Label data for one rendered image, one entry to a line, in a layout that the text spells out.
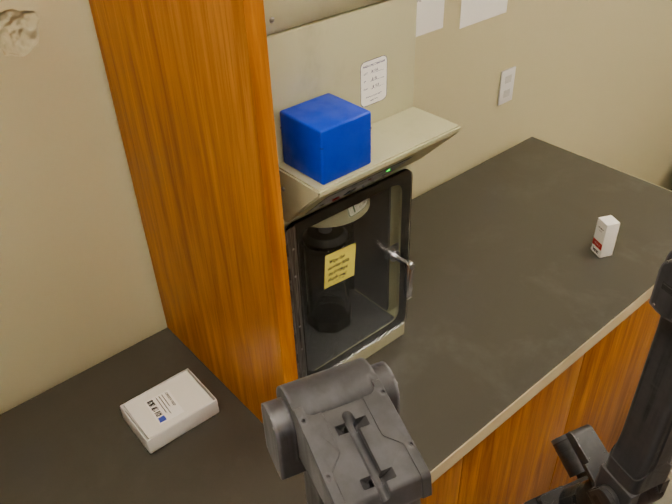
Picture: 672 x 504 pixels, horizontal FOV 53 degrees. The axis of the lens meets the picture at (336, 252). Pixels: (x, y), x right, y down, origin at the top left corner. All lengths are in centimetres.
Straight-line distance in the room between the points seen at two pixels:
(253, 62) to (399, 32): 37
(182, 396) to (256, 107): 73
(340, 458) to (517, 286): 129
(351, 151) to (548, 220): 109
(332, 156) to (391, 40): 27
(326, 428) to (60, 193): 100
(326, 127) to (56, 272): 74
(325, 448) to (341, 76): 73
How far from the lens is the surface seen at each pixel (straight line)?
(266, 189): 97
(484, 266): 181
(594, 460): 107
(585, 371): 186
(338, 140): 100
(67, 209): 145
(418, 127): 119
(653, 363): 87
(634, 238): 202
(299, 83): 107
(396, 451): 53
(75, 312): 158
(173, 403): 144
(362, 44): 114
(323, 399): 54
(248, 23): 87
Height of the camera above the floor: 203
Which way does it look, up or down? 36 degrees down
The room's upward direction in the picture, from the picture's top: 2 degrees counter-clockwise
